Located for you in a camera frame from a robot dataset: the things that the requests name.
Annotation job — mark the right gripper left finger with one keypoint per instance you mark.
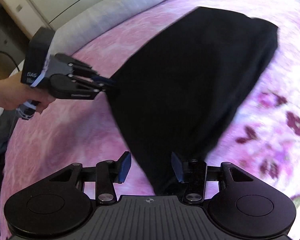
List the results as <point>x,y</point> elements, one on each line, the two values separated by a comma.
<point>108,173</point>

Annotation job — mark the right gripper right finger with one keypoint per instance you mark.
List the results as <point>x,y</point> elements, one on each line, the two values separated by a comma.
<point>191,175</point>

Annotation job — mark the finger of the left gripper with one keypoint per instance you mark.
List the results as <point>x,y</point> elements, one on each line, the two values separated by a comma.
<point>102,81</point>

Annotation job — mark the black trousers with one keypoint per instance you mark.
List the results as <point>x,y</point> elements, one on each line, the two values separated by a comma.
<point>180,91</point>

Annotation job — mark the person left hand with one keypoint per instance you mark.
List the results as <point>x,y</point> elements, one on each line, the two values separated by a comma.
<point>14,93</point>

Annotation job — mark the pink floral bedspread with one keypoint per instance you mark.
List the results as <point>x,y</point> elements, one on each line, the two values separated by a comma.
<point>264,137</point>

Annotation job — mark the white striped duvet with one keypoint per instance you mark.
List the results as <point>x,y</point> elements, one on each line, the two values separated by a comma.
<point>95,21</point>

